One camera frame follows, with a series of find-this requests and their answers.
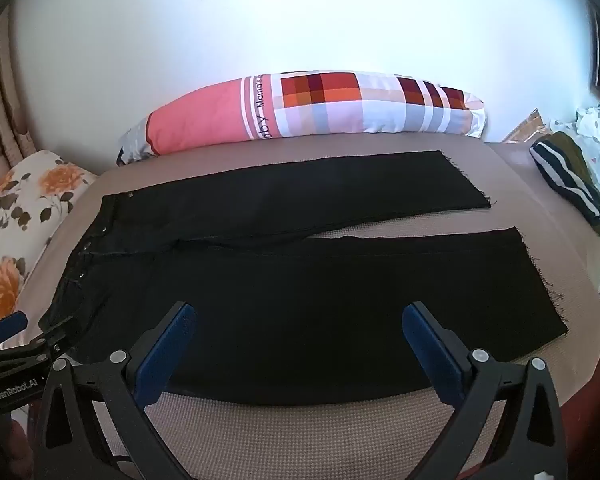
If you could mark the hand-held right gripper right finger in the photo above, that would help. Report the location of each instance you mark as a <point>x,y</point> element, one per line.
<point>430,345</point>

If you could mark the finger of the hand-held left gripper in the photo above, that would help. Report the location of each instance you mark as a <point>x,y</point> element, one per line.
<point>62,332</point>
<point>7,325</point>

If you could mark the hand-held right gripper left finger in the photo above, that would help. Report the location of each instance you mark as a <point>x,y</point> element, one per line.
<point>167,345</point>

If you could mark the black pants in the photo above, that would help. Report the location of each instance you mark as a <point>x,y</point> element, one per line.
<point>300,280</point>

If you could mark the orange floral pillow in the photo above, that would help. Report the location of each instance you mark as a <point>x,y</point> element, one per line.
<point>15,220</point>

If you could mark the beige bed sheet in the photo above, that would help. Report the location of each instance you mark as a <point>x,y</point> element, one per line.
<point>300,440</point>

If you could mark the striped green folded garment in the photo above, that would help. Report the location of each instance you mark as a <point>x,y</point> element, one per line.
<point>575,180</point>

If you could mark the brown patterned cloth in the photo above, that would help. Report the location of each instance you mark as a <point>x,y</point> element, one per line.
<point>525,127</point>

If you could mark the pink plaid pillow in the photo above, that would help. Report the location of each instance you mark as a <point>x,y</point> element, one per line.
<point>300,107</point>

